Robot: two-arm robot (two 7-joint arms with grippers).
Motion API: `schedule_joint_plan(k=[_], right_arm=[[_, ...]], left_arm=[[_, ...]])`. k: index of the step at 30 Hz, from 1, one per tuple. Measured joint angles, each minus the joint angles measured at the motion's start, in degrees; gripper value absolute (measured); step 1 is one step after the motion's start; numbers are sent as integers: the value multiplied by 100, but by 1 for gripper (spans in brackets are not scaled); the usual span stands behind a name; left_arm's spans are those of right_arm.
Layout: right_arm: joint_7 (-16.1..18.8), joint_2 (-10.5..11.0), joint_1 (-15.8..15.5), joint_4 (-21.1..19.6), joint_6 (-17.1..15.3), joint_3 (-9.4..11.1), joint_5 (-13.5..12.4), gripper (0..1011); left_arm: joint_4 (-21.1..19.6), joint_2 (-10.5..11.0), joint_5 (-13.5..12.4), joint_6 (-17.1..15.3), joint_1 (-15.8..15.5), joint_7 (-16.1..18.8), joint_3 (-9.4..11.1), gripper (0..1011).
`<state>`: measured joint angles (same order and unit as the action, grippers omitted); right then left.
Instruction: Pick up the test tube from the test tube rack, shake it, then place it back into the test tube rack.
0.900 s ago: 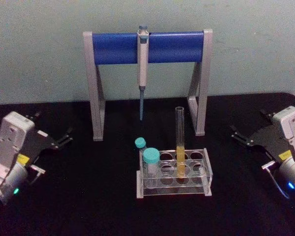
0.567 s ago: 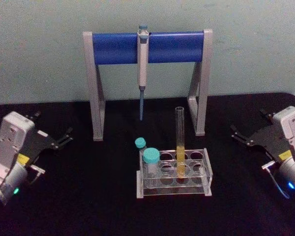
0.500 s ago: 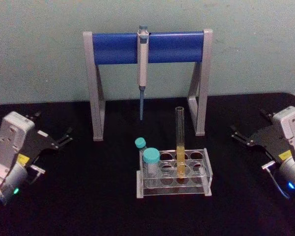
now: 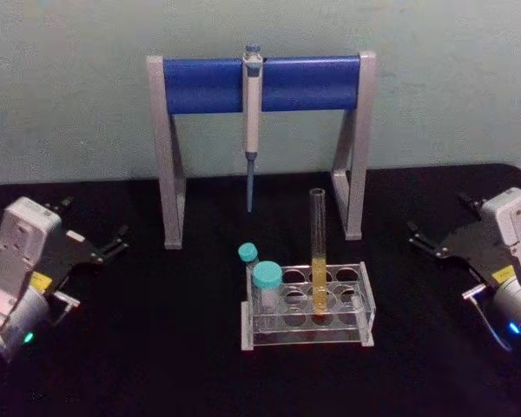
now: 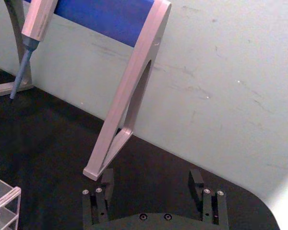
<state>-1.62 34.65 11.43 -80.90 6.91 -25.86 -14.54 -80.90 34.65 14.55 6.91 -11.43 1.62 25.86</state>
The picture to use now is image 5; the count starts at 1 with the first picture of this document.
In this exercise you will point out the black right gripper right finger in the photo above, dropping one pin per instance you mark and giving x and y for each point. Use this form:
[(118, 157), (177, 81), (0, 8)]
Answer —
[(195, 185)]

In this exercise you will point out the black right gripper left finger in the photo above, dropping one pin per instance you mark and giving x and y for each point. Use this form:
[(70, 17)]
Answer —
[(107, 187)]

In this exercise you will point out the black table cloth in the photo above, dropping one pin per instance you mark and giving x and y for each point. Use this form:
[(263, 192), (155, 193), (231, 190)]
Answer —
[(50, 148)]

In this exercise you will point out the grey stand with blue bar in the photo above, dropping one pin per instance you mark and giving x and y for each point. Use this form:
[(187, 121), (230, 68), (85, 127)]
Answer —
[(132, 95)]

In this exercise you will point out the clear acrylic tube rack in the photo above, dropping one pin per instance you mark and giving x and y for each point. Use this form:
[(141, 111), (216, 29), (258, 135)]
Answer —
[(8, 198)]

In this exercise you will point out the grey pipette with blue tip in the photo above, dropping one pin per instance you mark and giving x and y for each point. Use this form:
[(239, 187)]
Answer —
[(36, 24)]

